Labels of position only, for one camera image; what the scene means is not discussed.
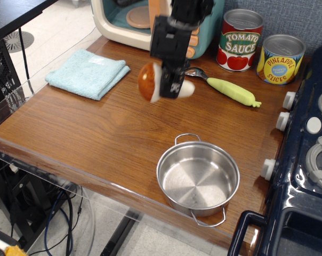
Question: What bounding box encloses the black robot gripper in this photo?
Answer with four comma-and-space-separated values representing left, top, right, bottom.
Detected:
150, 16, 192, 99

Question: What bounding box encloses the plush mushroom toy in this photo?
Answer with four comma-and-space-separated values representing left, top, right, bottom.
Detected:
138, 62, 195, 103

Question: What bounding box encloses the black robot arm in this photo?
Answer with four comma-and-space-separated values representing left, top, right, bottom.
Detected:
138, 1, 214, 103

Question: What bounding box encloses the light blue folded cloth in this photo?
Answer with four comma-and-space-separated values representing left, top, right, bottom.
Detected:
45, 50, 130, 101

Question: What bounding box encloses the toy microwave oven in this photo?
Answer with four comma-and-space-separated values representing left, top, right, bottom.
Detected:
91, 1, 225, 59

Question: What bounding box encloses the tomato sauce can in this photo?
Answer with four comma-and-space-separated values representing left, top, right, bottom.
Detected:
216, 9, 264, 71

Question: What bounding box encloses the stainless steel pot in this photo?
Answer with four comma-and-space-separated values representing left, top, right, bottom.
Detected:
156, 134, 240, 228

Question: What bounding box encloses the pineapple slices can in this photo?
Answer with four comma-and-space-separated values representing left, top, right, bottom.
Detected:
256, 34, 306, 85

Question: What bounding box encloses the dark blue toy stove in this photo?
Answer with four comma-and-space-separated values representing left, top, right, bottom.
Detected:
228, 46, 322, 255

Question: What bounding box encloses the black computer tower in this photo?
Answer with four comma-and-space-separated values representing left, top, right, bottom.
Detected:
0, 39, 21, 102

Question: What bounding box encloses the black desk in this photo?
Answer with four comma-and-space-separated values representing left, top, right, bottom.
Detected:
0, 0, 59, 46

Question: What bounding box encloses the clear acrylic guard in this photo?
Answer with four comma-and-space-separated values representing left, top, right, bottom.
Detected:
0, 37, 233, 244

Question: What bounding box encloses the spoon with green handle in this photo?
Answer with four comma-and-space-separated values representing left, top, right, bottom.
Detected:
185, 67, 262, 108

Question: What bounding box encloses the blue cable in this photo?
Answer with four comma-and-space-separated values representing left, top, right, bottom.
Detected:
44, 190, 74, 256

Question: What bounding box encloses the black cable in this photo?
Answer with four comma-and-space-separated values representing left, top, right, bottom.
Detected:
27, 186, 84, 256

